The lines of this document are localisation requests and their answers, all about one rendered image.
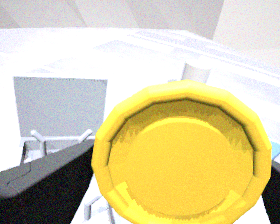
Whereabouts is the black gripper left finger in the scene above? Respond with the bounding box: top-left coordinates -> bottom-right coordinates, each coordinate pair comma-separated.
0,140 -> 95,224

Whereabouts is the yellow plate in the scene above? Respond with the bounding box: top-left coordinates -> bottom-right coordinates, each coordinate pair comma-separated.
92,81 -> 272,224

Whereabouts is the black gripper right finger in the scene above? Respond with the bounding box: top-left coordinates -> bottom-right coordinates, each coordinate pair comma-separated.
261,160 -> 280,224

